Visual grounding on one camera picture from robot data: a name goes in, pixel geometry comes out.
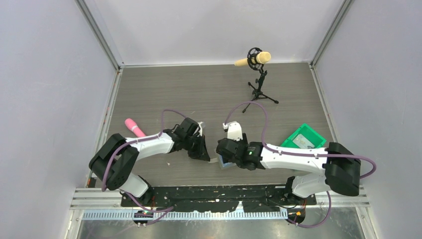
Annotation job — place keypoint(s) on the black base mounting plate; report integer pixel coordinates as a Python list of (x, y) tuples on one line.
[(217, 199)]

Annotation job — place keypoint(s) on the black tripod microphone stand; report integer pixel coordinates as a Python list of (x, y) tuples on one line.
[(257, 92)]

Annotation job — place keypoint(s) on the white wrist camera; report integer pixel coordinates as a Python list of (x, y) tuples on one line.
[(201, 126), (233, 130)]

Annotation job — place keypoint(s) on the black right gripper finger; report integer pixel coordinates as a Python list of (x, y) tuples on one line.
[(230, 161), (219, 151)]

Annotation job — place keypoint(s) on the aluminium frame rail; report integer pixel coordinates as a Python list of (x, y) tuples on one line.
[(96, 205)]

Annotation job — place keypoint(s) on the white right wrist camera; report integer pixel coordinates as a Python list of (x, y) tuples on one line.
[(233, 130)]

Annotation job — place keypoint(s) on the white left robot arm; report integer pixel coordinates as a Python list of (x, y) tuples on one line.
[(114, 161)]

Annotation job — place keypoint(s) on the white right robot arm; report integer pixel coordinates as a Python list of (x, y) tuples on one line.
[(332, 168)]

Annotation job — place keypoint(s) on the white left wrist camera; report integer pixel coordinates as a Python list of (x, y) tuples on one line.
[(201, 126)]

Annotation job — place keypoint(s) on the card inside green bin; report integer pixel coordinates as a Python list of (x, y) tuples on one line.
[(302, 142)]

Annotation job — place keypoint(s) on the yellow foam microphone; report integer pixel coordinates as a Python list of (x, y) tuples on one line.
[(255, 59)]

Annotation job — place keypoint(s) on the green plastic bin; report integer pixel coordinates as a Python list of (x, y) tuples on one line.
[(309, 133)]

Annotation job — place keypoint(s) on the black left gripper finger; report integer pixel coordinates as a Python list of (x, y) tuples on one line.
[(193, 154), (200, 151)]

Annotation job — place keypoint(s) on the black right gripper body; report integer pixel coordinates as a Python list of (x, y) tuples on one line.
[(244, 141)]

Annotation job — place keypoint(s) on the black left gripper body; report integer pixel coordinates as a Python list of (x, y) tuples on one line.
[(188, 141)]

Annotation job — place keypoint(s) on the pink cylindrical toy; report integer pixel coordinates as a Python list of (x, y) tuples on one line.
[(133, 127)]

